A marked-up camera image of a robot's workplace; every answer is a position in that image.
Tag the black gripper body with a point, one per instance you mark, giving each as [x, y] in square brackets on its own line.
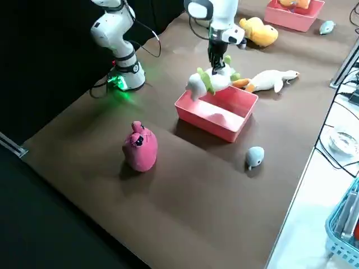
[218, 47]

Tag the white plush doll green trim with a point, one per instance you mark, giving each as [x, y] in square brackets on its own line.
[218, 81]

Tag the yellow fox plush doll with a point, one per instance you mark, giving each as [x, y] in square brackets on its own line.
[259, 30]
[294, 3]

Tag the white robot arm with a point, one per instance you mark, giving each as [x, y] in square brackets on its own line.
[112, 36]

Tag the pink plastic box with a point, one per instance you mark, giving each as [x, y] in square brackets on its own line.
[291, 19]
[216, 126]

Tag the white goose plush doll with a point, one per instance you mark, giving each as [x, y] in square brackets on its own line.
[266, 81]

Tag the grey plush toy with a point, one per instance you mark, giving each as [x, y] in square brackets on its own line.
[255, 155]

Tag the pale blue plush toy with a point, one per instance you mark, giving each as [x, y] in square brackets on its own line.
[327, 27]

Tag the pink plush toy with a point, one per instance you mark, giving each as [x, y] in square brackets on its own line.
[143, 151]

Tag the clear glass bowl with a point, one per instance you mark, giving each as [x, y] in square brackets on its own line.
[343, 143]

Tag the blue plastic basket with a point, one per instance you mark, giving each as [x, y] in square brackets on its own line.
[336, 246]

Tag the aluminium profile post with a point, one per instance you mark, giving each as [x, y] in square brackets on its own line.
[343, 67]

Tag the aluminium rail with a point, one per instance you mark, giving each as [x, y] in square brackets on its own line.
[14, 145]

